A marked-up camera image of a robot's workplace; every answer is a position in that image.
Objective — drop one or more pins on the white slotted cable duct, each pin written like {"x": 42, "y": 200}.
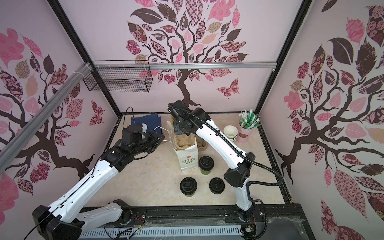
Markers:
{"x": 161, "y": 232}

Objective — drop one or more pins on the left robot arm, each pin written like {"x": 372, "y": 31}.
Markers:
{"x": 63, "y": 219}

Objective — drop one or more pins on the pink straw holder cup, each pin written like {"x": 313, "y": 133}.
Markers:
{"x": 244, "y": 135}

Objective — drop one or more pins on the aluminium rail back wall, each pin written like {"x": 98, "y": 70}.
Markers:
{"x": 171, "y": 66}

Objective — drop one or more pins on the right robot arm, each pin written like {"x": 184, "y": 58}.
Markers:
{"x": 199, "y": 123}

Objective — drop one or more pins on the black cup lid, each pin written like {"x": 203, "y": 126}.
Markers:
{"x": 188, "y": 185}
{"x": 206, "y": 163}

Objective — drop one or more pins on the aluminium rail wall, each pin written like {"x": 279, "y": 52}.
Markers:
{"x": 171, "y": 66}
{"x": 13, "y": 148}

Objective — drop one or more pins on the stack of pulp cup carriers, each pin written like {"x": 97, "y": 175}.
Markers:
{"x": 202, "y": 144}

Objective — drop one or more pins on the green paper coffee cup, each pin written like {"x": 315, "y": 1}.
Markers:
{"x": 205, "y": 172}

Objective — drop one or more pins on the black wire basket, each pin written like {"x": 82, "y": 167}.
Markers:
{"x": 120, "y": 76}

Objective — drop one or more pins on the pulp cup carrier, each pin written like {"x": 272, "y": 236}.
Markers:
{"x": 182, "y": 142}

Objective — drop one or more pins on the aluminium rail left wall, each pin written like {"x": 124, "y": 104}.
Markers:
{"x": 13, "y": 148}

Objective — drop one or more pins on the bundle of wrapped straws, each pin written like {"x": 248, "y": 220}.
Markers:
{"x": 249, "y": 120}

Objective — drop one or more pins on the stack of paper cups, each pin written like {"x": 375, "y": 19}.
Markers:
{"x": 231, "y": 132}

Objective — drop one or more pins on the white illustrated paper bag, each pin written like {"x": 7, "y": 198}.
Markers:
{"x": 188, "y": 159}

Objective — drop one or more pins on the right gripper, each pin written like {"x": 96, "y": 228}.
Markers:
{"x": 176, "y": 129}

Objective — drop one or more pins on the dark blue napkins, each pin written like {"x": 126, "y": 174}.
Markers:
{"x": 151, "y": 121}

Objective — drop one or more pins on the stack of black lids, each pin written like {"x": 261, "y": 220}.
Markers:
{"x": 216, "y": 186}

